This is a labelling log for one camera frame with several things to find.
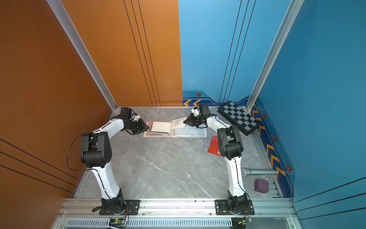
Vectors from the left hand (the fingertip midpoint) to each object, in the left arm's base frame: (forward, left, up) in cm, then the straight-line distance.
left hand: (149, 125), depth 99 cm
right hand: (+3, -25, +1) cm, 25 cm away
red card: (-12, -45, -7) cm, 47 cm away
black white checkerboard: (+11, -66, -4) cm, 67 cm away
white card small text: (+4, -20, -1) cm, 20 cm away
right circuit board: (-54, -56, -7) cm, 78 cm away
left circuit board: (-55, +8, -10) cm, 56 cm away
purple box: (-38, -67, -2) cm, 77 cm away
